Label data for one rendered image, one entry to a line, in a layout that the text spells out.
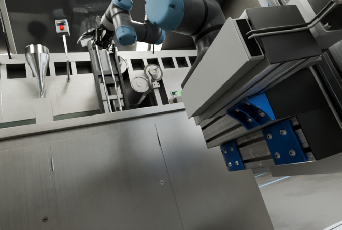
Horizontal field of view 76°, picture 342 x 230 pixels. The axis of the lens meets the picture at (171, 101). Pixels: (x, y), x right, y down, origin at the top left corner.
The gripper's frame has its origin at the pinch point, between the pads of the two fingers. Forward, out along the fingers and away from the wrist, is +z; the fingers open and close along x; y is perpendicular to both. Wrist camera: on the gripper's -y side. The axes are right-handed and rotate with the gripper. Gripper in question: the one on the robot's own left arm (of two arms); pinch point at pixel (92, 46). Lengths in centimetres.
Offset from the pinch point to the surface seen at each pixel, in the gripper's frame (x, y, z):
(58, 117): 0, 12, 71
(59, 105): 0, 2, 71
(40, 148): -18, 47, 16
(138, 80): 40.6, -1.6, 25.2
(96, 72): 9.1, 1.4, 20.4
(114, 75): 19.5, 1.9, 18.8
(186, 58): 110, -48, 39
